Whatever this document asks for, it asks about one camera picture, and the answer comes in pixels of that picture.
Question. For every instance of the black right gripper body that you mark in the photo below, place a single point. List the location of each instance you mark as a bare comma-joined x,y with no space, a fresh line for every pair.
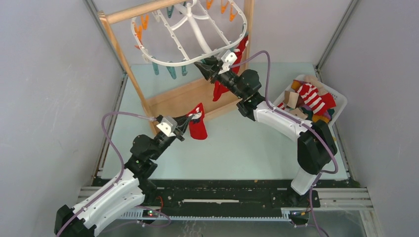
228,79

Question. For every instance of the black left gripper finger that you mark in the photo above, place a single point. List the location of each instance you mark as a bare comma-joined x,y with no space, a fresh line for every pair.
185,119
182,129

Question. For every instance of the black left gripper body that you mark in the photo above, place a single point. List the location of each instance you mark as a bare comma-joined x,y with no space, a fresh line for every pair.
173,134

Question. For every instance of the red Santa sock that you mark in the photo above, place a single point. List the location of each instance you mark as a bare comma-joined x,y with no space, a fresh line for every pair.
239,50
196,124
219,89

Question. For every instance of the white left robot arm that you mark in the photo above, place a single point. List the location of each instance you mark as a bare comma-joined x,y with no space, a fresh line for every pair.
129,188

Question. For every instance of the wooden hanger stand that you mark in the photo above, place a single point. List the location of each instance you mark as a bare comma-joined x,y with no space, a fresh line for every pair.
143,93

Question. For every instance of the white oval clip hanger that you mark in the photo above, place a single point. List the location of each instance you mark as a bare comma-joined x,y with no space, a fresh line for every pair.
196,30

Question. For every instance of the pile of colourful socks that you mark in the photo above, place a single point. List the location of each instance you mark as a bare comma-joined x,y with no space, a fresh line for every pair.
311,99

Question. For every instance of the teal clothespin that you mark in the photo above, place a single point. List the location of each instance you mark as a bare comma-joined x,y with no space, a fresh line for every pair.
170,10
172,72
155,68
184,71

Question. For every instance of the orange clothespin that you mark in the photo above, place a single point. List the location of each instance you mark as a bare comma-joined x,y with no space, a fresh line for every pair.
232,13
223,5
144,21

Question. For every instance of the red white striped sock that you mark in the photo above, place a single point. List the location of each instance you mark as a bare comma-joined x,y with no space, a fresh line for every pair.
318,102

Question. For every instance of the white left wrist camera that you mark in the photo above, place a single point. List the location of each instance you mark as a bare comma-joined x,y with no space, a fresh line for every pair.
166,125

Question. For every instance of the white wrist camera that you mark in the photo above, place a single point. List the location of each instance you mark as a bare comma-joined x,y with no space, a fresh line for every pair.
166,125
227,58

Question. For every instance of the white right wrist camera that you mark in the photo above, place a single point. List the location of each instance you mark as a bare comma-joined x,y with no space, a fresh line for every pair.
227,58

